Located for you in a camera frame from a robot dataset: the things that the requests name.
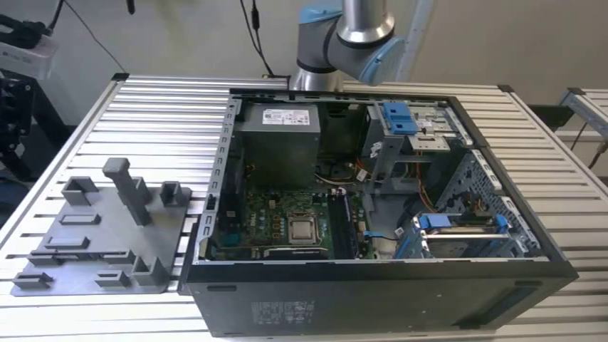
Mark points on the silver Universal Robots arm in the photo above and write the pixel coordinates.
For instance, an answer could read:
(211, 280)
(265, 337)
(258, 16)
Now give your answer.
(357, 39)

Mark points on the black table corner cap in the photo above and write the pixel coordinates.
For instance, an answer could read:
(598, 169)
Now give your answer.
(506, 88)
(121, 76)
(577, 90)

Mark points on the black hanging object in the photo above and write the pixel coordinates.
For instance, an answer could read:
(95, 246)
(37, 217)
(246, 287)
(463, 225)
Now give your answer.
(131, 6)

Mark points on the grey parts rack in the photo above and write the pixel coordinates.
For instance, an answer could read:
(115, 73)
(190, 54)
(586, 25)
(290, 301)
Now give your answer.
(95, 228)

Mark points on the grey power supply unit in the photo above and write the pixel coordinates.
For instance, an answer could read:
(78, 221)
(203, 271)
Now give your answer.
(275, 153)

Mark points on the green motherboard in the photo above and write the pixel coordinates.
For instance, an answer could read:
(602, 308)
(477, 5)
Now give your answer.
(266, 217)

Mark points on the silver CPU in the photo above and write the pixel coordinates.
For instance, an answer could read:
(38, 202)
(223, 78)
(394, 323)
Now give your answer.
(303, 231)

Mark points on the black graphics card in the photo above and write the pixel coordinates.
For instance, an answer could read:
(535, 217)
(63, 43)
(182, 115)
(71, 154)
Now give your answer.
(295, 252)

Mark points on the blue drive latch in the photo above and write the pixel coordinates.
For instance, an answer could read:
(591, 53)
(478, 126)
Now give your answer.
(397, 117)

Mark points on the grey metal drive cage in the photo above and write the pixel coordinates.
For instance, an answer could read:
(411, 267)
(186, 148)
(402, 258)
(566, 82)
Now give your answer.
(427, 142)

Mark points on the hard disk in blue carrier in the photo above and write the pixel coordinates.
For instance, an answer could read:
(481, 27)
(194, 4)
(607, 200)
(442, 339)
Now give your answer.
(435, 221)

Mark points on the black open PC case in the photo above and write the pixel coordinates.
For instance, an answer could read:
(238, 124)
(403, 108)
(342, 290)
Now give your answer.
(381, 303)

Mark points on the aluminium side table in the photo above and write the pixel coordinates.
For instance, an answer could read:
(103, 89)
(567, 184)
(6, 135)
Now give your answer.
(589, 107)

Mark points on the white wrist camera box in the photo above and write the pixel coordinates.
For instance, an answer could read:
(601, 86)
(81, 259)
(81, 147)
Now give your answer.
(29, 60)

